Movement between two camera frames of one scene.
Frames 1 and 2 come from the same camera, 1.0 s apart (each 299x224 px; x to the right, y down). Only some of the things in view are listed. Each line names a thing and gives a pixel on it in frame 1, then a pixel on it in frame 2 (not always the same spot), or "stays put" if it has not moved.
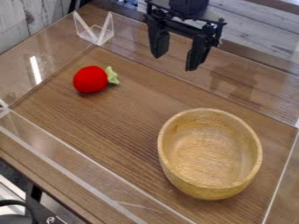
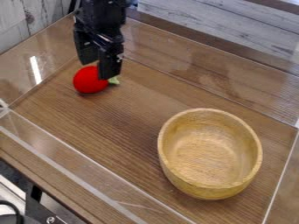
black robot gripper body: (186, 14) → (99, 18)
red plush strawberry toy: (91, 79) stays put
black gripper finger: (199, 51) → (109, 60)
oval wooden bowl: (210, 153) stays put
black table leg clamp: (39, 213) stays put
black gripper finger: (159, 38) → (87, 46)
